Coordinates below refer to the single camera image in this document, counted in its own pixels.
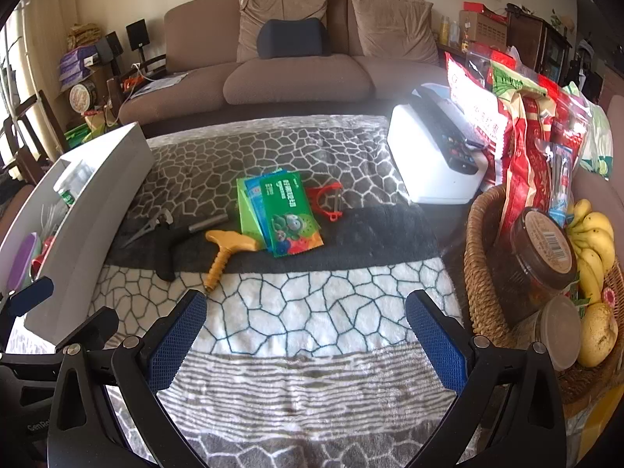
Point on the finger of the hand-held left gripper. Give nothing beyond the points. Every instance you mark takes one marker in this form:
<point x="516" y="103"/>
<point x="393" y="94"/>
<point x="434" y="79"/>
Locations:
<point x="29" y="295"/>
<point x="92" y="325"/>

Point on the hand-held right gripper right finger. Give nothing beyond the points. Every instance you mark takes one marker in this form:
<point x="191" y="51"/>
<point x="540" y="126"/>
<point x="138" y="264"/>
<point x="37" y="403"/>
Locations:
<point x="436" y="346"/>

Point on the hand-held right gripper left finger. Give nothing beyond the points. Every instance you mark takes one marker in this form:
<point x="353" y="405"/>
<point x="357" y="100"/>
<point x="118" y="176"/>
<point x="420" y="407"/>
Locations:
<point x="178" y="339"/>

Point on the white storage box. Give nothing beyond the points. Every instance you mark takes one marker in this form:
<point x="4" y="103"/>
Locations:
<point x="97" y="214"/>

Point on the metal pliers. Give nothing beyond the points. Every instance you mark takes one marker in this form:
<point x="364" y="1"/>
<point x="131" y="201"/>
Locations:
<point x="146" y="226"/>

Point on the light green packet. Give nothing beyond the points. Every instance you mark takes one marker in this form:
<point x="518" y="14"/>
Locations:
<point x="245" y="212"/>

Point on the green cartoon packet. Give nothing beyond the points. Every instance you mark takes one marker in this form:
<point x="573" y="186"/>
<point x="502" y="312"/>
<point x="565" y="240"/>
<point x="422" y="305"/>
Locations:
<point x="290" y="219"/>

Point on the red peeler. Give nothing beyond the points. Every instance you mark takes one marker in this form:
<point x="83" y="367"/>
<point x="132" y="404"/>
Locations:
<point x="319" y="204"/>

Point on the wicker basket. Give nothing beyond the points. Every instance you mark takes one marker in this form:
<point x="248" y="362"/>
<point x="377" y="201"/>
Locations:
<point x="482" y="273"/>

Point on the clear jar green label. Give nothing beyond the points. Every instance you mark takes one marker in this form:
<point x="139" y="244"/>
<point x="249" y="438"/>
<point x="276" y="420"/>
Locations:
<point x="73" y="180"/>

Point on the clear lid plastic tub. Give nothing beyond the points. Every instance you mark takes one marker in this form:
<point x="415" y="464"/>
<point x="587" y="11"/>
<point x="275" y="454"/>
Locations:
<point x="560" y="331"/>

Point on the grey white patterned blanket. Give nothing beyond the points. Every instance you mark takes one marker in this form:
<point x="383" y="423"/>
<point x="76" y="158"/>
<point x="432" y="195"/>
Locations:
<point x="302" y="302"/>

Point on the brown lid jar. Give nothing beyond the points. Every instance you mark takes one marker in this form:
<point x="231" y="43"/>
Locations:
<point x="546" y="248"/>

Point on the yellow mango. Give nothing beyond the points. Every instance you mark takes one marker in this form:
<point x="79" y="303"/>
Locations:
<point x="597" y="336"/>

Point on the wooden chair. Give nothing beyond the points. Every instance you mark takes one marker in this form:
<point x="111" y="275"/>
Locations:
<point x="29" y="126"/>

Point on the bunch of bananas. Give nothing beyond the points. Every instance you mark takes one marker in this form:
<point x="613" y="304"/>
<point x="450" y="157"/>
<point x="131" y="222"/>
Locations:
<point x="597" y="248"/>

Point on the white plastic case black trim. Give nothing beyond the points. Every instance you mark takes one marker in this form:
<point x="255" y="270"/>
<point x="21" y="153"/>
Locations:
<point x="424" y="156"/>

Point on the tall red snack bag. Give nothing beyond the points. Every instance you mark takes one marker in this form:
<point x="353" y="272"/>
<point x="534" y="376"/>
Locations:
<point x="526" y="165"/>

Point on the blue white stick packet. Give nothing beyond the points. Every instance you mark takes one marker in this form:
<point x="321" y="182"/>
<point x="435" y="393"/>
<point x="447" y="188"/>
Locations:
<point x="560" y="185"/>

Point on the round tin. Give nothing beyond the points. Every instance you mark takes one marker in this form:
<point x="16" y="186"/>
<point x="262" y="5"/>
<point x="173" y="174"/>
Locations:
<point x="82" y="96"/>

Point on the purple packages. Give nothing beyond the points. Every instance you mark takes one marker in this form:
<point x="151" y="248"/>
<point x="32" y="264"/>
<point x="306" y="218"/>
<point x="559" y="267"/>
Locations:
<point x="78" y="66"/>

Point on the papers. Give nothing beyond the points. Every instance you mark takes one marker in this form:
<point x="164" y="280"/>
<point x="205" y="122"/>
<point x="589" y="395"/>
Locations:
<point x="156" y="85"/>

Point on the red and white snack bag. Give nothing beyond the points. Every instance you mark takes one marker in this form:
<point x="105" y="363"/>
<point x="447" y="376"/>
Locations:
<point x="468" y="102"/>

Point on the black speaker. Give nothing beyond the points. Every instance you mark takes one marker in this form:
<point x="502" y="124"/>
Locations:
<point x="137" y="34"/>
<point x="109" y="48"/>

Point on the white and green bag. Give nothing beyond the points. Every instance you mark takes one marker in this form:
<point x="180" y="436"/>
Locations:
<point x="597" y="141"/>

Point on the red clear snack bag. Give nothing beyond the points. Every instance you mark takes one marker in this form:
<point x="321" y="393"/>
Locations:
<point x="570" y="122"/>

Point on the green and red snack bag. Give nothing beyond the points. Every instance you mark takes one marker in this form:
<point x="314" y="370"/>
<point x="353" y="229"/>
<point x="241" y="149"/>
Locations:
<point x="512" y="83"/>

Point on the brown sofa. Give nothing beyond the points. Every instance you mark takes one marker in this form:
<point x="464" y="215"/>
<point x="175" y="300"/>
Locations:
<point x="292" y="78"/>

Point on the yellow bottle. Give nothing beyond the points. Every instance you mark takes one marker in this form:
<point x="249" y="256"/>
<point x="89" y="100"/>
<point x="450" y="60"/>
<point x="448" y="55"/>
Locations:
<point x="445" y="31"/>

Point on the cardboard box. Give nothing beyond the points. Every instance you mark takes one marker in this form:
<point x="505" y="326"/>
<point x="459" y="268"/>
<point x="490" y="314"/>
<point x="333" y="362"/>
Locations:
<point x="482" y="29"/>

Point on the dark blue lumbar pillow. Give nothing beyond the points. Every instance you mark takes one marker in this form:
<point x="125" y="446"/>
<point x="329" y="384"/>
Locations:
<point x="292" y="39"/>

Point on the wooden cabinet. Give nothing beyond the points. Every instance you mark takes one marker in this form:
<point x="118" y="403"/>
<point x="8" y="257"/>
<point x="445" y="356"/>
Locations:
<point x="531" y="39"/>

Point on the brown sofa cushion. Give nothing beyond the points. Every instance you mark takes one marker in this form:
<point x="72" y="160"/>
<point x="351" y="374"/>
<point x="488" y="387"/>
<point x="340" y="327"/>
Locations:
<point x="253" y="24"/>
<point x="390" y="24"/>

